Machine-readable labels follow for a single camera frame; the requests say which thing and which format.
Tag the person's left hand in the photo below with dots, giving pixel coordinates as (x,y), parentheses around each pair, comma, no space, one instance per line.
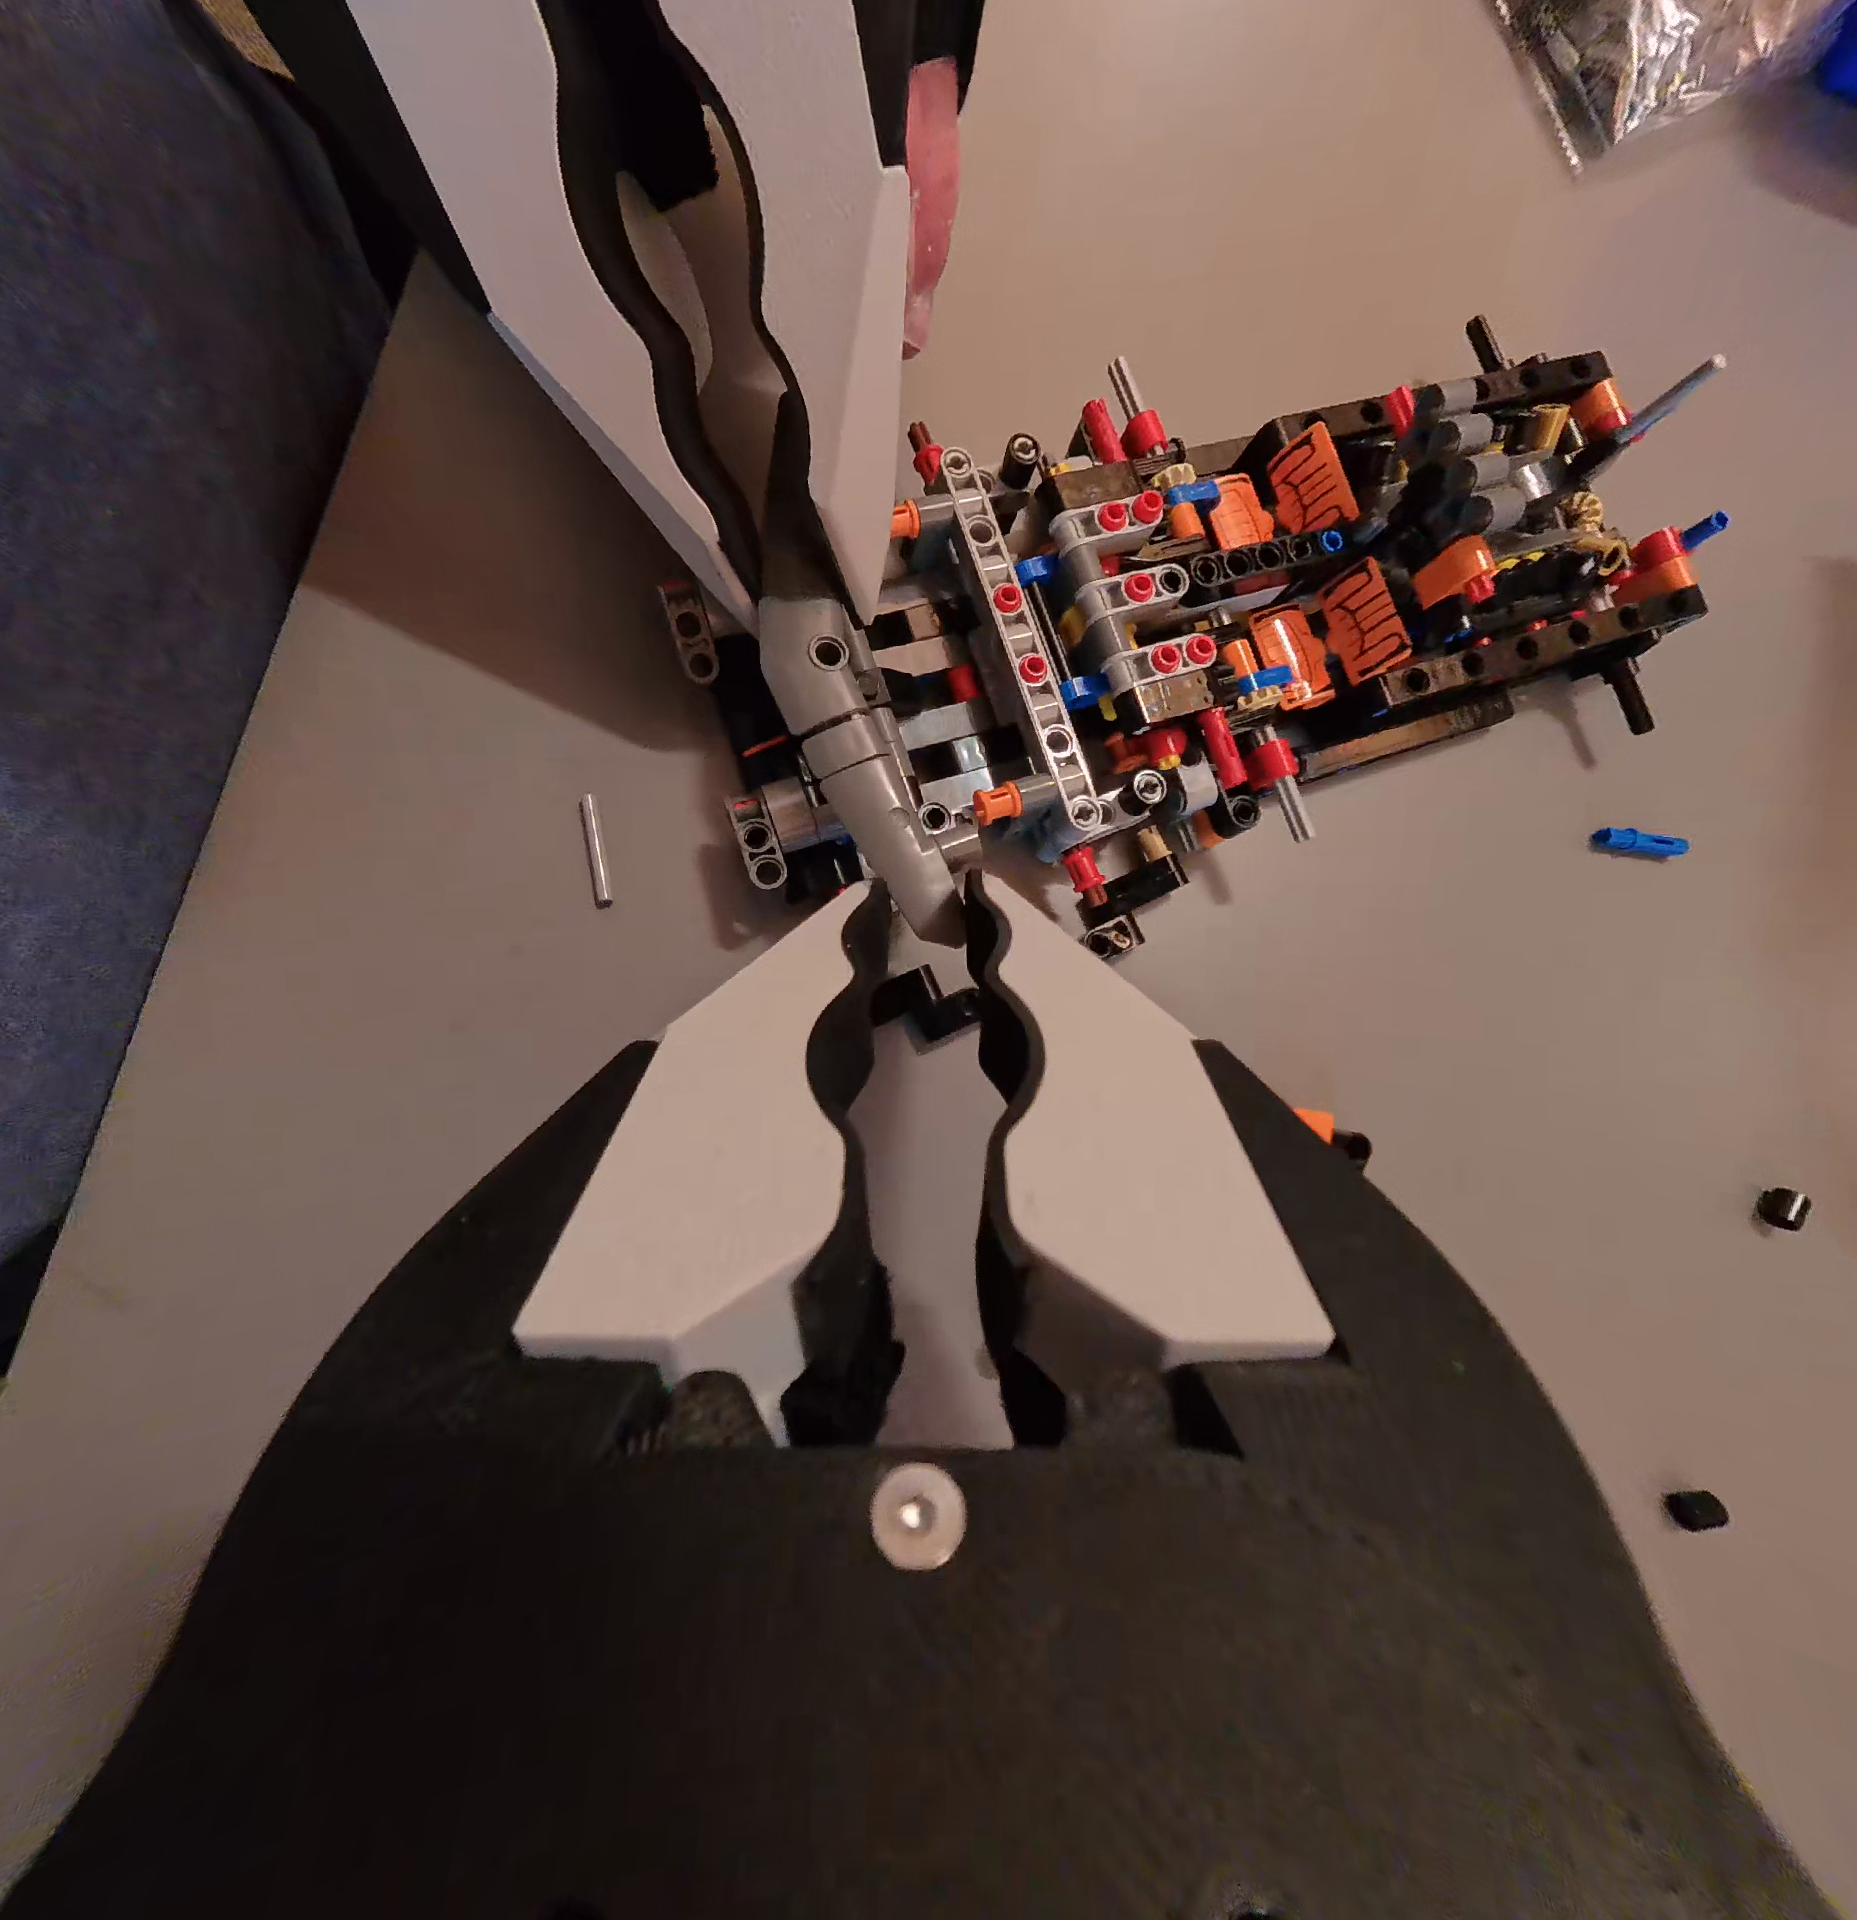
(930,207)

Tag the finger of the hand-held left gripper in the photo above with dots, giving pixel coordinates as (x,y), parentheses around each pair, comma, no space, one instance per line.
(478,147)
(823,225)

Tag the small black lego bush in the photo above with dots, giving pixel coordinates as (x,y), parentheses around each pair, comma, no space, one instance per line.
(1696,1508)
(1784,1209)

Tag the clear bag of lego parts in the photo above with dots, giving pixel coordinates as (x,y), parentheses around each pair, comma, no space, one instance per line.
(1664,61)

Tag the blue lego pin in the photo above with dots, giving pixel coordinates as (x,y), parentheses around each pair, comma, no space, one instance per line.
(1640,842)

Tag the black lego connector piece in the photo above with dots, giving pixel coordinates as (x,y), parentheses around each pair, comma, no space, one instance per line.
(922,1017)

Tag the orange and black lego piece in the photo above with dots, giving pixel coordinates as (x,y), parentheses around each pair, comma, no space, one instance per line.
(1323,1132)

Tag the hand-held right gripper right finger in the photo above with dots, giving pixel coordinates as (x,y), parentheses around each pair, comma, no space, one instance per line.
(1153,1199)

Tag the lego car chassis model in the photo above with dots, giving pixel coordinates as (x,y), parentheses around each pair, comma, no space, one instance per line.
(1019,645)

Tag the short grey lego axle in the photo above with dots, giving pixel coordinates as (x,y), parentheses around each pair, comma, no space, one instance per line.
(599,850)

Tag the person's blue-clad body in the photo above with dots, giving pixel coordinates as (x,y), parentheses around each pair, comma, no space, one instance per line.
(118,597)

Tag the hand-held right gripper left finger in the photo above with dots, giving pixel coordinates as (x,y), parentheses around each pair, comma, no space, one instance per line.
(688,1199)

